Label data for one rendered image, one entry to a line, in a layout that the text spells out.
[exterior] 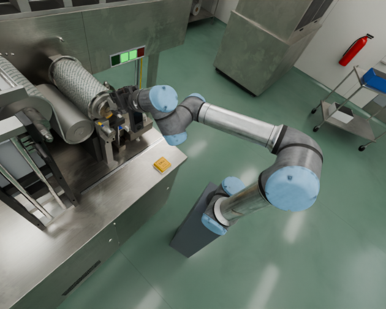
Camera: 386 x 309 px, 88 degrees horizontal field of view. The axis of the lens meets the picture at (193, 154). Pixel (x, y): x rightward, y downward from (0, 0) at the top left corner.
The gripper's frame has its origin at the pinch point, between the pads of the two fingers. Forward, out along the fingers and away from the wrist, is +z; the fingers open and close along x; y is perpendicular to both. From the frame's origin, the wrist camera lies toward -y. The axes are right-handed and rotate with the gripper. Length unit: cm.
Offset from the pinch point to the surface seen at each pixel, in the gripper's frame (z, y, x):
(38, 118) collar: -7.6, 7.9, 26.0
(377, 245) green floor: -90, -239, -169
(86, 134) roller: 10.9, -6.0, 11.9
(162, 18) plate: 22, 31, -62
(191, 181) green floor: 64, -111, -70
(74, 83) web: 9.5, 13.5, 6.2
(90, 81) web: 5.7, 12.2, 1.4
